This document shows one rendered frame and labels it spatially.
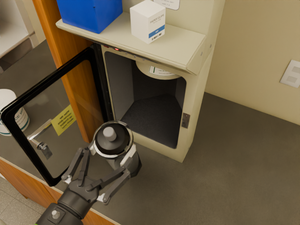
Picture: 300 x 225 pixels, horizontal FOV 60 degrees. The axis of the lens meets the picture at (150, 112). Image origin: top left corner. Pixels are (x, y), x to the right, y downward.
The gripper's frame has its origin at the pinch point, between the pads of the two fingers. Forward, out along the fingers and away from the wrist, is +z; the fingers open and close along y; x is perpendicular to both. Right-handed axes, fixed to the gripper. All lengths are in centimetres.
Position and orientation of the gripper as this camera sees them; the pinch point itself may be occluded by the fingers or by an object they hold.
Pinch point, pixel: (115, 147)
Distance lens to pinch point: 74.0
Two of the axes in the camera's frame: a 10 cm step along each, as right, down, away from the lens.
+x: 0.0, 6.4, 7.7
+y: -8.9, -3.5, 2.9
